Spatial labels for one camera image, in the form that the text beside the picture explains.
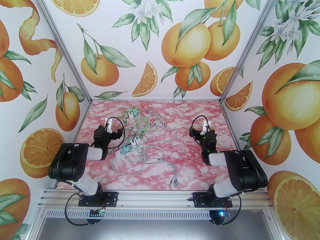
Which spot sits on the small green circuit board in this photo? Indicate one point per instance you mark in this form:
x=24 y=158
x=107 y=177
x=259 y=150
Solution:
x=98 y=213

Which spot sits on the white charger block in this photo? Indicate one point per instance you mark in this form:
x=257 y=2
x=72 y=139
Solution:
x=108 y=126

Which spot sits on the aluminium frame rail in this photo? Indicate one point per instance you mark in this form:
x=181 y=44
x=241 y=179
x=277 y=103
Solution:
x=155 y=199

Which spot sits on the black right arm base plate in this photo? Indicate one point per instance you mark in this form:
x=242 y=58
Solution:
x=198 y=201

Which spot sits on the white power strip blue sockets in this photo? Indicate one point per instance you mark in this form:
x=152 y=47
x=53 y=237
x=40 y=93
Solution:
x=120 y=156

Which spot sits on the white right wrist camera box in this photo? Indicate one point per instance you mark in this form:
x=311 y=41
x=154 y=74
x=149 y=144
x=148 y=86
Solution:
x=205 y=127

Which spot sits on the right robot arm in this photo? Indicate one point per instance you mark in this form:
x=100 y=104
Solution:
x=245 y=171

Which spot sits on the aluminium corner post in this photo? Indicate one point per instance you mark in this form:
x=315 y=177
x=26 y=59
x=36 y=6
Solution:
x=64 y=41
x=249 y=41

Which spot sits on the perforated metal strip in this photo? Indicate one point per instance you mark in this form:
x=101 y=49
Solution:
x=155 y=214

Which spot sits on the black round controller with led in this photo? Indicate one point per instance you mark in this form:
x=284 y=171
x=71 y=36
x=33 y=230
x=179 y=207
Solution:
x=217 y=219

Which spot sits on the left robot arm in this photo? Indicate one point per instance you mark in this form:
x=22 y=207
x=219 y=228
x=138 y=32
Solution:
x=67 y=164

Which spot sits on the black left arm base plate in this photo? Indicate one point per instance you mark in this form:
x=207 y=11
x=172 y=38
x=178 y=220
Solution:
x=112 y=199

